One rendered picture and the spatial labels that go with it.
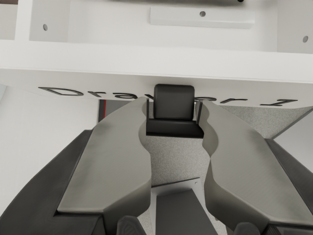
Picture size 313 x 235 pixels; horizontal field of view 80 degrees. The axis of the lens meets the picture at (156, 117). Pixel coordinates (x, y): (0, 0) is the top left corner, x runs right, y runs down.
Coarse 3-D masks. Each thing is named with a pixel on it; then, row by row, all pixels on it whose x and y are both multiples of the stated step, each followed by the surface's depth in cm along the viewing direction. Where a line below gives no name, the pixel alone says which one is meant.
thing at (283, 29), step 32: (32, 0) 15; (64, 0) 20; (96, 0) 21; (128, 0) 21; (160, 0) 21; (192, 0) 21; (224, 0) 21; (256, 0) 21; (288, 0) 19; (32, 32) 15; (64, 32) 20; (96, 32) 21; (128, 32) 21; (160, 32) 21; (192, 32) 21; (224, 32) 20; (256, 32) 20; (288, 32) 19
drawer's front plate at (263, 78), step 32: (0, 64) 11; (32, 64) 11; (64, 64) 11; (96, 64) 11; (128, 64) 11; (160, 64) 11; (192, 64) 11; (224, 64) 11; (256, 64) 11; (288, 64) 11; (64, 96) 21; (224, 96) 16; (256, 96) 16; (288, 96) 15
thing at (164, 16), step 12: (156, 12) 19; (168, 12) 19; (180, 12) 19; (192, 12) 19; (204, 12) 19; (216, 12) 19; (228, 12) 19; (240, 12) 19; (252, 12) 19; (156, 24) 20; (168, 24) 20; (180, 24) 20; (192, 24) 20; (204, 24) 20; (216, 24) 20; (228, 24) 20; (240, 24) 20; (252, 24) 20
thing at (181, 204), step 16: (160, 192) 100; (176, 192) 100; (192, 192) 96; (160, 208) 84; (176, 208) 81; (192, 208) 78; (160, 224) 70; (176, 224) 68; (192, 224) 66; (208, 224) 64
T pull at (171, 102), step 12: (156, 84) 13; (168, 84) 13; (156, 96) 13; (168, 96) 13; (180, 96) 13; (192, 96) 13; (156, 108) 13; (168, 108) 13; (180, 108) 13; (192, 108) 13; (156, 120) 12; (168, 120) 12; (180, 120) 12; (192, 120) 13; (156, 132) 12; (168, 132) 12; (180, 132) 12; (192, 132) 12
